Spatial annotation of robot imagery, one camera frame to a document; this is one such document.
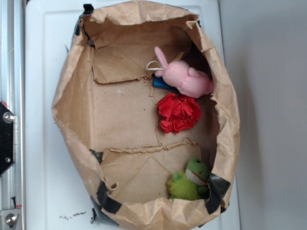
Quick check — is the pink plush bunny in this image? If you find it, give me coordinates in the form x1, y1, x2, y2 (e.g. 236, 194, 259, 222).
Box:
154, 46, 214, 98

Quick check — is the silver corner bracket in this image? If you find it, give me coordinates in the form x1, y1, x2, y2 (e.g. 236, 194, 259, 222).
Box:
0, 208, 20, 230

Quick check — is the aluminium frame rail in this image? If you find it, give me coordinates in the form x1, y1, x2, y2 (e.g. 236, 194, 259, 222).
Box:
0, 0, 26, 230

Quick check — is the brown paper bag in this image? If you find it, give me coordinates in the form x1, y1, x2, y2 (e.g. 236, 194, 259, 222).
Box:
52, 0, 240, 230

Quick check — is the red fabric flower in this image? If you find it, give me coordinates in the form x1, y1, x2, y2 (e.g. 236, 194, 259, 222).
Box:
157, 93, 201, 133

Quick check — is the green plush frog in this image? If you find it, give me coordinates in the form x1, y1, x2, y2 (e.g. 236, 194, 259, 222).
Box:
166, 157, 211, 201

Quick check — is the blue block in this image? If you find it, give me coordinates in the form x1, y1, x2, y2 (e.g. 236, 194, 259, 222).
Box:
153, 75, 177, 91

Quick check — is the black bracket plate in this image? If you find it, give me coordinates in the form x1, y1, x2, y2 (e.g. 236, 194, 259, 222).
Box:
0, 101, 15, 176

